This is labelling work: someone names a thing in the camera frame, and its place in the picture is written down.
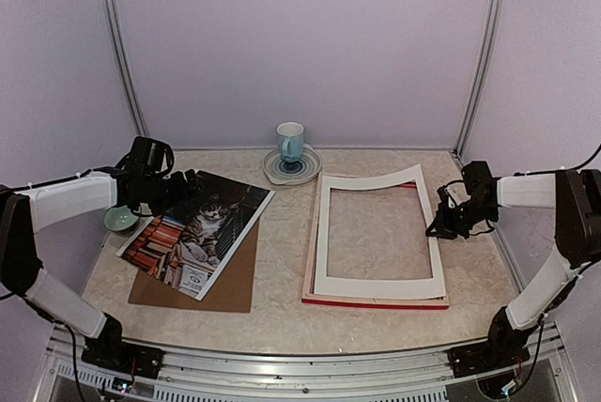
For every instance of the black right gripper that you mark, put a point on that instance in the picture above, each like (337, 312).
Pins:
(441, 223)

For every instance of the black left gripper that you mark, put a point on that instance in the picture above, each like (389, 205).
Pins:
(181, 193)

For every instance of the white mat board passe-partout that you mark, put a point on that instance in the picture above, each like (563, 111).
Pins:
(374, 290)

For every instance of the cat photo print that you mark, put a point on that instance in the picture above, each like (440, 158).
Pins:
(195, 230)

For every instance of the red wooden picture frame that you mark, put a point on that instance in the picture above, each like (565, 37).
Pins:
(308, 296)

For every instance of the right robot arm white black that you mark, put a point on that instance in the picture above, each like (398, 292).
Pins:
(561, 212)

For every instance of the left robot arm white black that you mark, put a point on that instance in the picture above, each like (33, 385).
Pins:
(25, 213)

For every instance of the small green ceramic bowl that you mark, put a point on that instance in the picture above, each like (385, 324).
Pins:
(120, 220)

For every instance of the brown cardboard backing board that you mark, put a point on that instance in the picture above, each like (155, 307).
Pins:
(232, 292)

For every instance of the striped ceramic plate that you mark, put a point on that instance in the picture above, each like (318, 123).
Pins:
(281, 173)

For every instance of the light blue ceramic mug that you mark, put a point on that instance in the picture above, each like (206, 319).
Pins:
(290, 141)

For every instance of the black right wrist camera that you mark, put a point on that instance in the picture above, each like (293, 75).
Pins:
(447, 197)

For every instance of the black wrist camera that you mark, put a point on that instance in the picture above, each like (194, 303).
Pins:
(447, 197)
(150, 158)

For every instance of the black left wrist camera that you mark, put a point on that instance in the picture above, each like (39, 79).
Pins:
(150, 158)

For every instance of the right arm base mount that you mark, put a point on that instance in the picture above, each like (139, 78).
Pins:
(502, 348)

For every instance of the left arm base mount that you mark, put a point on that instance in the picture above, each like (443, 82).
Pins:
(132, 359)

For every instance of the aluminium front rail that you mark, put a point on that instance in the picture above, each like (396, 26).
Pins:
(195, 374)

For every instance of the left aluminium corner post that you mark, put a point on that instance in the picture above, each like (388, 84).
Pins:
(123, 67)

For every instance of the aluminium corner post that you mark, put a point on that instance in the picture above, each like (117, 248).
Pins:
(123, 67)
(492, 18)

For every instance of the right aluminium corner post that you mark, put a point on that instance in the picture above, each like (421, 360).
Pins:
(492, 18)

